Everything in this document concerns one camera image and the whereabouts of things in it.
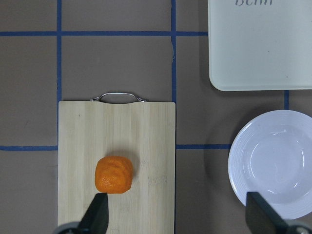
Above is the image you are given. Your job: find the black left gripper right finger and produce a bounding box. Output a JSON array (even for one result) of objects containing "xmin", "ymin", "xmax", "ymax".
[{"xmin": 245, "ymin": 192, "xmax": 312, "ymax": 234}]

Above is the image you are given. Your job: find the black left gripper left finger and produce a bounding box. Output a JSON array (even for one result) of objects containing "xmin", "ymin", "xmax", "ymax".
[{"xmin": 56, "ymin": 193, "xmax": 109, "ymax": 234}]

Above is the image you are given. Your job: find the cream bear tray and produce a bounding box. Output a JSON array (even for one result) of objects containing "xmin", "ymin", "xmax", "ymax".
[{"xmin": 208, "ymin": 0, "xmax": 312, "ymax": 91}]

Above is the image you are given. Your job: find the bamboo cutting board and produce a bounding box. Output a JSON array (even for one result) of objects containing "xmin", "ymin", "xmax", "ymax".
[{"xmin": 58, "ymin": 97, "xmax": 176, "ymax": 234}]

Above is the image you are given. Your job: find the orange fruit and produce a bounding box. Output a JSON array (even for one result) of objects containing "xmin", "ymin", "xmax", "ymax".
[{"xmin": 95, "ymin": 156, "xmax": 133, "ymax": 194}]

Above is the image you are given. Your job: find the white round plate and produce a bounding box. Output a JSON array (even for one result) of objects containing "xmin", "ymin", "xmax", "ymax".
[{"xmin": 228, "ymin": 110, "xmax": 312, "ymax": 219}]

